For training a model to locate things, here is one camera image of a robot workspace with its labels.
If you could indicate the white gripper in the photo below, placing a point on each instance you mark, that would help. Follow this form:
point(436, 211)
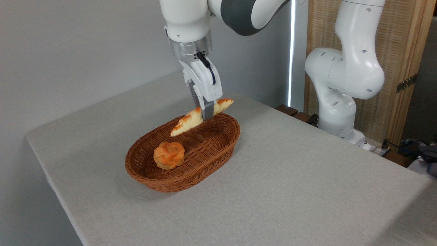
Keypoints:
point(206, 82)

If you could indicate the brown oval wicker basket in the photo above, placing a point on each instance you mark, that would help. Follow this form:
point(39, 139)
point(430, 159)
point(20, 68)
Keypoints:
point(208, 150)

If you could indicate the round orange bread roll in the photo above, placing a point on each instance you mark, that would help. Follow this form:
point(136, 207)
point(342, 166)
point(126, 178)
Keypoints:
point(169, 155)

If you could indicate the metal screen hinge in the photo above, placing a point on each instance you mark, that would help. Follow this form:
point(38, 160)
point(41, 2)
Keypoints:
point(406, 83)

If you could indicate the grey tablecloth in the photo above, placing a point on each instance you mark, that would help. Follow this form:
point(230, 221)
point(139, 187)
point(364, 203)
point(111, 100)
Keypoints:
point(307, 188)

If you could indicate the white power strip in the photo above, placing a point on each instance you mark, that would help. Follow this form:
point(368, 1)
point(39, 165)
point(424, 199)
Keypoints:
point(379, 150)

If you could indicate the long braided bread loaf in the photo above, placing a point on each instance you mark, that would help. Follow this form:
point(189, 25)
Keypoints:
point(186, 123)

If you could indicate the dark brown wooden block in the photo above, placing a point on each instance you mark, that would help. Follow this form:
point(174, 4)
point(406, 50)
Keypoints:
point(302, 117)
point(286, 109)

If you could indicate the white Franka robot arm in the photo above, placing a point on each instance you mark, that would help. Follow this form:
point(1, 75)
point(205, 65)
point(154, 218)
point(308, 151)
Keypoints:
point(351, 68)

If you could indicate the dark grey bag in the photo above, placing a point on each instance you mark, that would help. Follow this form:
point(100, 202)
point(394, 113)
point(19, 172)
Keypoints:
point(431, 155)

